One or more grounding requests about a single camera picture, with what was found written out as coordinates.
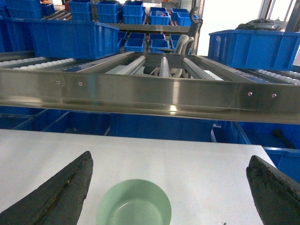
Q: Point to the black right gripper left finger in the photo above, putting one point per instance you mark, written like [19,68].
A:
[58,201]

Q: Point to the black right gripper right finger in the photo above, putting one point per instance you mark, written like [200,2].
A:
[276,195]

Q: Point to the light green bowl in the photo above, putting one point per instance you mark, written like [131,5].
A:
[134,202]

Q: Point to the blue bin under shelf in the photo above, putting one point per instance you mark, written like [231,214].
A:
[159,127]

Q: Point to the stainless steel roller shelf rack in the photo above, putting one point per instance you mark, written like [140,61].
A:
[150,84]

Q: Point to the blue bin with black tool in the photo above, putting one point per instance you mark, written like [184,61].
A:
[285,159]

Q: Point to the large blue bin right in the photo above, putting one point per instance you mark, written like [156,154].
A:
[254,49]

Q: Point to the large blue bin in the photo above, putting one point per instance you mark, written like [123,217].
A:
[58,38]
[254,49]

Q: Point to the large blue bin left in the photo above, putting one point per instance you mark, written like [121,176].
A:
[58,38]

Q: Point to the black round object in bin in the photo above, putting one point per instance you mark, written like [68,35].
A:
[259,24]

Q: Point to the white grey office chair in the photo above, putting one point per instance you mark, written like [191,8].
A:
[180,47]

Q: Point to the background rack with blue bins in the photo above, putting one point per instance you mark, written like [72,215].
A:
[165,19]

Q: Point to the black tool handle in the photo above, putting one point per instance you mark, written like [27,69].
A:
[279,134]

